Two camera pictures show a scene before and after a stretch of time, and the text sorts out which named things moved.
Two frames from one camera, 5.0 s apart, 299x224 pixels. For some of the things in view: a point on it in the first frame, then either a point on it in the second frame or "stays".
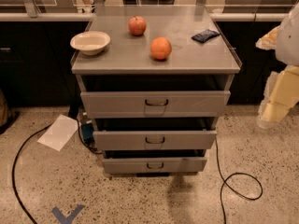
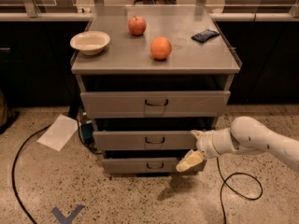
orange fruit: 161,48 stays
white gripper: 289,44 → 206,144
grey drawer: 155,140 stays
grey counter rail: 90,17 stays
